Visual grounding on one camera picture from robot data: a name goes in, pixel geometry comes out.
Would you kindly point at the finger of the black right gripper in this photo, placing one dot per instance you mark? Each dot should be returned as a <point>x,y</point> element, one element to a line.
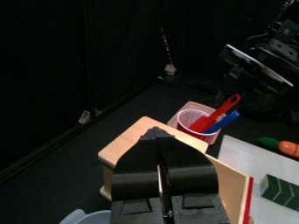
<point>263,101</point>
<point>230,86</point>

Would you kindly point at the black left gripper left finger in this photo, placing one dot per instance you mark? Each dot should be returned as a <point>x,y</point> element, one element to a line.
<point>134,175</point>

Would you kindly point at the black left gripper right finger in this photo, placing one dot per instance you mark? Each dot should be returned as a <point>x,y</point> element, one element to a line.
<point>188,175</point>

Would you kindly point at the red toy knife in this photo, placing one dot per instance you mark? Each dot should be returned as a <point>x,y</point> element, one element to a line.
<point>223,109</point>

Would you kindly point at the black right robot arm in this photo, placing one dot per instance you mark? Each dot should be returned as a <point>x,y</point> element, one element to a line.
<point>284,35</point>

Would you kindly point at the white cutting board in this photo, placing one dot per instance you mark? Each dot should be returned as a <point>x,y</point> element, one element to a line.
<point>240,159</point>

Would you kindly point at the toy sushi roll block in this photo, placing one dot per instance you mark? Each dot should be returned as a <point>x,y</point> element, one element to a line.
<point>280,189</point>

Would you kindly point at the blue toy utensil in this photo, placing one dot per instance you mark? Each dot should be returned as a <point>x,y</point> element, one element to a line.
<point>228,119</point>

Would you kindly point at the wooden box with red door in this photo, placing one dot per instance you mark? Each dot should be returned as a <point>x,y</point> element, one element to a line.
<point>126,141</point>

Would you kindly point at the red plastic cup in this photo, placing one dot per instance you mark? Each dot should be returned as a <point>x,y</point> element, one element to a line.
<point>194,136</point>

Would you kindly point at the toy carrot with green top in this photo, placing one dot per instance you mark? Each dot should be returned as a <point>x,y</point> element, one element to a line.
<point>290,147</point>

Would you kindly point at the white bowl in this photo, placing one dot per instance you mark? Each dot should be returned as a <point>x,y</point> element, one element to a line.
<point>94,218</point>

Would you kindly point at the small metal frame bracket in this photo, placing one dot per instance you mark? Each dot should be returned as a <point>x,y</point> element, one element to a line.
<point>170,69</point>
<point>98,112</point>
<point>84,117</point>

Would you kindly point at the black frame base rail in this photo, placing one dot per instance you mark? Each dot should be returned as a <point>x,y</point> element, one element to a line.
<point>47,148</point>

